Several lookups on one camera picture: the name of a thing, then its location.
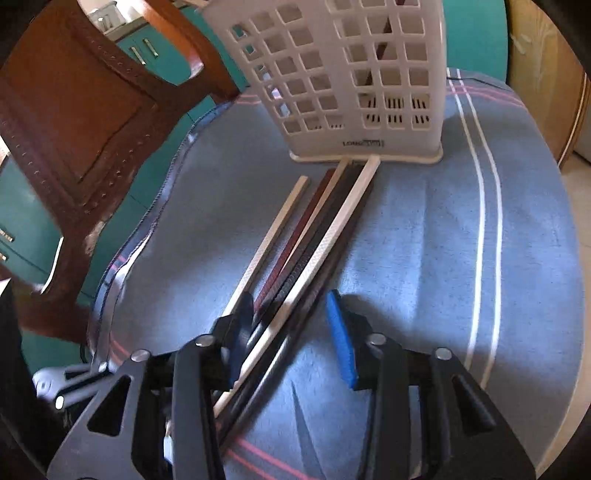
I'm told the brown wooden chair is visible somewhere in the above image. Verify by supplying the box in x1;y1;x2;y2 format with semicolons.
0;0;252;344

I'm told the reddish brown chopstick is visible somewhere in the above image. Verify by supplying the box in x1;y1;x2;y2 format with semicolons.
253;168;337;310

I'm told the white plastic utensil basket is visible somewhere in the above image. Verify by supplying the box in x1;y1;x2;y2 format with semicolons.
201;0;448;166

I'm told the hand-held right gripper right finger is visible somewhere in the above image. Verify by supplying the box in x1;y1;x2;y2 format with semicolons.
326;291;539;480

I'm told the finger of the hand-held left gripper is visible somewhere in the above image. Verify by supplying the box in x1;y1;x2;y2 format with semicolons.
54;360;114;411

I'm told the wooden cabinet panel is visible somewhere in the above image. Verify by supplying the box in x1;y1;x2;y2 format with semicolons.
505;0;591;171

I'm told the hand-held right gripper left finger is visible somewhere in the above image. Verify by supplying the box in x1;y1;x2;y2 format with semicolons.
46;292;256;480

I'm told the bundle of mixed chopsticks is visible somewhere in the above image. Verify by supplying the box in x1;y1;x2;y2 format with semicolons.
212;156;382;416

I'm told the dark brown chopstick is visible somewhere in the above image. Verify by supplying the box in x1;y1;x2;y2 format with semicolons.
362;28;393;88
217;171;375;455

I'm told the blue striped cloth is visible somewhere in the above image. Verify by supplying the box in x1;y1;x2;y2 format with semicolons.
88;67;580;480

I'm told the white chopstick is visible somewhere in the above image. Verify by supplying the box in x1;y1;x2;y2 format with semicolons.
224;175;311;321
272;158;350;278

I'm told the black chopstick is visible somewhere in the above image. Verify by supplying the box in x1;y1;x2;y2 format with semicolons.
245;161;365;352

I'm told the teal cabinet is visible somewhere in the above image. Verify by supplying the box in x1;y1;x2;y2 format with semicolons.
0;0;252;370

